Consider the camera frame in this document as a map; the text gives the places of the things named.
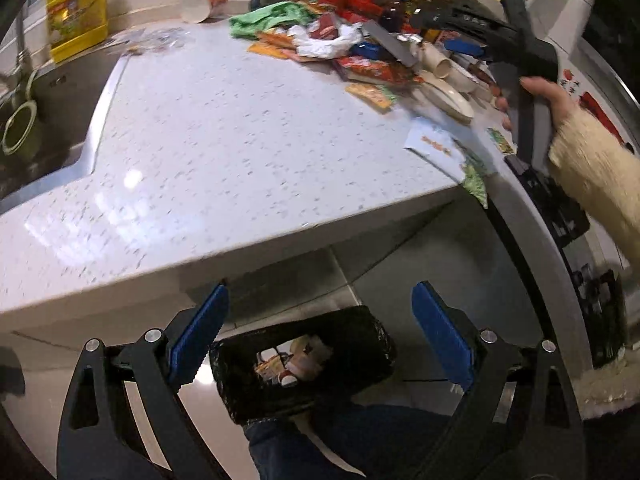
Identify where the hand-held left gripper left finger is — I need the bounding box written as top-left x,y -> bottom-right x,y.
56,280 -> 231,480

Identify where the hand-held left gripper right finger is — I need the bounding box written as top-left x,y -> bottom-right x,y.
411,281 -> 586,480

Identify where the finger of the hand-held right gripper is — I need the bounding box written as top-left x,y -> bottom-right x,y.
410,7 -> 511,41
442,38 -> 495,62

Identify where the black bagged trash bin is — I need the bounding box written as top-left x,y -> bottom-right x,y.
208,305 -> 396,426

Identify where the person's right forearm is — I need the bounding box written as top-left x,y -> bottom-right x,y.
547,107 -> 640,266

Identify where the person's right hand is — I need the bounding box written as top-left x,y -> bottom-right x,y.
520,77 -> 583,145

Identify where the white bowl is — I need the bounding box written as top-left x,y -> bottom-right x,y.
445,62 -> 481,93

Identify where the white plate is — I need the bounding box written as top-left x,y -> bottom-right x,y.
417,72 -> 475,123

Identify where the black box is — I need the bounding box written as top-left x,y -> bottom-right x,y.
361,20 -> 421,68

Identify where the small yellow green packet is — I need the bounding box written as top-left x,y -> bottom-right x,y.
487,127 -> 516,155

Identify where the red snack packet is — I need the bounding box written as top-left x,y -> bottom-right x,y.
335,57 -> 421,86

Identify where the white paper sheet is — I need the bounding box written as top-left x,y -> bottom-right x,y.
404,117 -> 468,168

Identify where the yellow orange sachet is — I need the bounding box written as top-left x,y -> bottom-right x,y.
345,82 -> 396,111

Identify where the green patterned wrapper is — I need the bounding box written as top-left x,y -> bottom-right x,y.
460,152 -> 490,208

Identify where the crumpled white paper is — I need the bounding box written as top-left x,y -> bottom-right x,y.
295,24 -> 362,58

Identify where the orange snack packet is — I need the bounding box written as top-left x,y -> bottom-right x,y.
248,32 -> 301,61

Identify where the green cloth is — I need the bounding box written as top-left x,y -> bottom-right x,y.
229,1 -> 313,40

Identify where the stainless steel sink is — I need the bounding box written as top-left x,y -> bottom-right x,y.
0,45 -> 131,201

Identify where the red instant noodle cup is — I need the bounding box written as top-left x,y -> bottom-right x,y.
180,0 -> 228,24

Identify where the clear plastic wrapper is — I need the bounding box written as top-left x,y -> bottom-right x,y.
107,27 -> 186,54

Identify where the steel faucet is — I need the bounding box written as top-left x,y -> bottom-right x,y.
0,10 -> 37,93

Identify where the yellow detergent jug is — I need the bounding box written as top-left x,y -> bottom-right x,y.
46,0 -> 110,63

